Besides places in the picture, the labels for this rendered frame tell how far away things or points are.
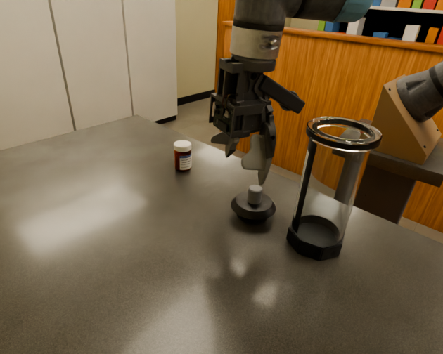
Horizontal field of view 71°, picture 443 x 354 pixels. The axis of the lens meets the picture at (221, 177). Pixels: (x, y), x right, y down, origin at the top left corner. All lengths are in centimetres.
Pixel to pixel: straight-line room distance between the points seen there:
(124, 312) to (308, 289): 28
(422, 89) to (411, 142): 15
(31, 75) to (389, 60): 255
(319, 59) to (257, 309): 220
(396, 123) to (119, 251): 82
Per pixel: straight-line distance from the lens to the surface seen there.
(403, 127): 103
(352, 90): 245
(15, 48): 284
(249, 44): 48
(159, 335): 46
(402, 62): 235
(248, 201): 62
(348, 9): 53
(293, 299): 51
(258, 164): 53
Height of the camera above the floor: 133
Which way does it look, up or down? 30 degrees down
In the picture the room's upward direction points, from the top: 3 degrees clockwise
